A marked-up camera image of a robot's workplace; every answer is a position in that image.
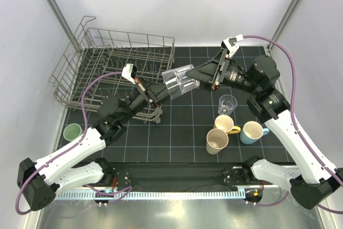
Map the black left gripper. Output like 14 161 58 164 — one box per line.
118 76 178 124

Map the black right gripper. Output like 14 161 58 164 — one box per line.
184 48 259 95

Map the large clear faceted glass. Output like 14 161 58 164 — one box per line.
162 64 200 100

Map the small clear faceted glass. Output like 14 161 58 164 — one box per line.
218 94 237 115

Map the yellow mug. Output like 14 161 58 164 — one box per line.
214 115 241 135

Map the light green cup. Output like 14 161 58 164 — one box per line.
63 123 83 142

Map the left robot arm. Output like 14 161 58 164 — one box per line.
16 77 170 215

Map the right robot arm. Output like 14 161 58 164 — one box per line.
186 49 342 210

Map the black gridded mat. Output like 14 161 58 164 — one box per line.
55 46 299 163

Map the beige cup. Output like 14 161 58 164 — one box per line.
206 128 229 154

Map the blue mug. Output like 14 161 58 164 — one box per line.
240 121 270 145

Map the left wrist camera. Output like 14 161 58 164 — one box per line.
121 63 137 84

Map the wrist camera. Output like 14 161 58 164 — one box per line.
221 34 244 58
121 63 137 84

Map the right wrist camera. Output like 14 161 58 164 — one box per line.
221 34 244 58

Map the grey wire dish rack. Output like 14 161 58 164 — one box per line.
49 16 175 112

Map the white cable duct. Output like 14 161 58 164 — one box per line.
55 188 245 201

